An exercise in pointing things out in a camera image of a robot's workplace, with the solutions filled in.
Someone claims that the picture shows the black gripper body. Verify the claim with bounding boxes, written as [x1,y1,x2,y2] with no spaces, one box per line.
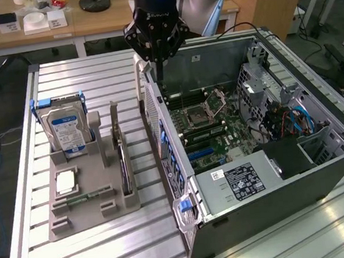
[132,0,182,45]

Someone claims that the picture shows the graphics card with black fan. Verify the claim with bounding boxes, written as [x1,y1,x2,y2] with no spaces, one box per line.
[107,99,136,200]

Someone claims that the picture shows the white paper sheets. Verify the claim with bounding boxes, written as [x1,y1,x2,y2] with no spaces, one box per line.
[127,0,137,20]

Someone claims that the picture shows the wooden desk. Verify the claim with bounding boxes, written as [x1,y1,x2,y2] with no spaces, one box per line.
[0,0,243,66]

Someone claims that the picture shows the black round lamp base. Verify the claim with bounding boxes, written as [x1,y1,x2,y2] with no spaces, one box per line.
[78,0,112,13]

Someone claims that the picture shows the black RAM slot bank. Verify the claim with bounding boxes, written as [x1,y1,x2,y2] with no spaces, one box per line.
[166,88,206,110]

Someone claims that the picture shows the metal socket cover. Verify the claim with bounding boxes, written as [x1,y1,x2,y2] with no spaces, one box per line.
[201,86,228,119]

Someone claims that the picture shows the plain white box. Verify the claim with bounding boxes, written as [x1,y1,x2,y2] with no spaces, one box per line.
[46,9,69,30]

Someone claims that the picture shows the CPU socket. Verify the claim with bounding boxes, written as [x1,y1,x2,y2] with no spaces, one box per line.
[186,105,208,130]

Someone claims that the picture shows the red packet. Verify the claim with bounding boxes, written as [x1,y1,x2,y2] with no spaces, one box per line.
[50,0,69,10]

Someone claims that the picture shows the metal disk bay cage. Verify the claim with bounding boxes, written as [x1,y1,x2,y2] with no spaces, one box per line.
[234,59,285,122]

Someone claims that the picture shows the white box with round tray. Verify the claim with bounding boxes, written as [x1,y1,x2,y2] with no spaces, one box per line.
[21,11,51,36]

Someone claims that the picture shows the green motherboard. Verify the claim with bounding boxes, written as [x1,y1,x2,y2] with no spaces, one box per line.
[162,75,266,179]

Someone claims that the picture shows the hard disk in blue caddy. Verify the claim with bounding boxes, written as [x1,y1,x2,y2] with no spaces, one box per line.
[28,89,97,164]

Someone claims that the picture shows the blue expansion slot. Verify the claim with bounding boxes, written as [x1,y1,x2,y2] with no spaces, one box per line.
[187,146,214,162]

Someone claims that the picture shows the white box with black top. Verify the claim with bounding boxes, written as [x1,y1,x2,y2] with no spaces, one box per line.
[0,12,21,34]

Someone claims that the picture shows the white chipset heatsink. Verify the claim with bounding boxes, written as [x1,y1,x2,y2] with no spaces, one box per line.
[228,145,245,162]

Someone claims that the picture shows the silver CPU chip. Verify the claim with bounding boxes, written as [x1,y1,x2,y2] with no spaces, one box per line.
[54,172,77,196]

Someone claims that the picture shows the loose green RAM stick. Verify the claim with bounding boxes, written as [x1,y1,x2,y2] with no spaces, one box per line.
[64,190,102,205]

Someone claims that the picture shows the grey printed parts rack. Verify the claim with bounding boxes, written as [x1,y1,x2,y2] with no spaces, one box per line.
[36,107,143,243]

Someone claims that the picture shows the blue case latch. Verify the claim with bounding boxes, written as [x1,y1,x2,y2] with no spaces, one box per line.
[178,198,193,214]

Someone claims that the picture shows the grey power supply with label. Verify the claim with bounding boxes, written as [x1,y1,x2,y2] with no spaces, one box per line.
[192,148,288,219]

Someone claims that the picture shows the dark grey open PC case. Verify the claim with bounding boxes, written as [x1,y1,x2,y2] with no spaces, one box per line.
[132,18,344,258]

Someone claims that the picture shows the black power cable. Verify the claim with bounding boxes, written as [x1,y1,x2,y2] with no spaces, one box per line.
[219,19,271,43]

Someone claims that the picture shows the red wire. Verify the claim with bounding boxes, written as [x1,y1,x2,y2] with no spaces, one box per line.
[276,110,296,138]

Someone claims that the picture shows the blue data wire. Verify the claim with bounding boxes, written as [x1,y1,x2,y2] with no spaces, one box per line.
[289,105,316,137]

